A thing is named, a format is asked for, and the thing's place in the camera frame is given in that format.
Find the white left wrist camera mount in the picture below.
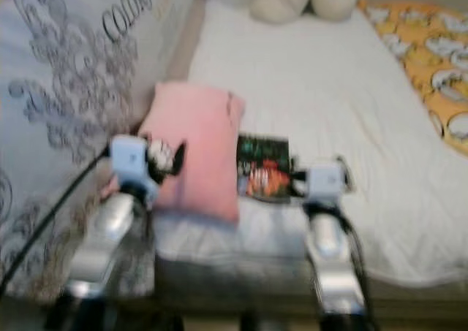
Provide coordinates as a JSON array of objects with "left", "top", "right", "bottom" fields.
[{"left": 110, "top": 134, "right": 160, "bottom": 200}]

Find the pink pillow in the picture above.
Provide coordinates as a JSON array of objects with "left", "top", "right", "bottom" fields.
[{"left": 110, "top": 81, "right": 246, "bottom": 224}]

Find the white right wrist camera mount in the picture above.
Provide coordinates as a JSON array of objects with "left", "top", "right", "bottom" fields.
[{"left": 306, "top": 159, "right": 352, "bottom": 204}]

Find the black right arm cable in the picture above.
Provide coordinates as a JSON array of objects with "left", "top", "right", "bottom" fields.
[{"left": 333, "top": 199, "right": 381, "bottom": 331}]

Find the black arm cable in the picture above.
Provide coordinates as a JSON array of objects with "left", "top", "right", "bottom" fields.
[
  {"left": 333, "top": 199, "right": 381, "bottom": 331},
  {"left": 0, "top": 147, "right": 114, "bottom": 299}
]

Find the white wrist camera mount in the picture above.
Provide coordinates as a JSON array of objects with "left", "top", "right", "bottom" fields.
[
  {"left": 306, "top": 159, "right": 352, "bottom": 204},
  {"left": 110, "top": 134, "right": 160, "bottom": 200}
]

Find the yellow egg print blanket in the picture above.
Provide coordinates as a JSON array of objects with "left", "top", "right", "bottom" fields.
[{"left": 358, "top": 0, "right": 468, "bottom": 156}]

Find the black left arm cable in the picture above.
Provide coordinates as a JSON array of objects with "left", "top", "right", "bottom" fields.
[{"left": 0, "top": 147, "right": 114, "bottom": 299}]

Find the white mattress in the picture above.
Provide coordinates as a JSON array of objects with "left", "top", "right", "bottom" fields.
[{"left": 154, "top": 0, "right": 468, "bottom": 288}]

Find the black red picture book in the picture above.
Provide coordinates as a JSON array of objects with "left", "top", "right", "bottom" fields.
[{"left": 236, "top": 133, "right": 293, "bottom": 202}]

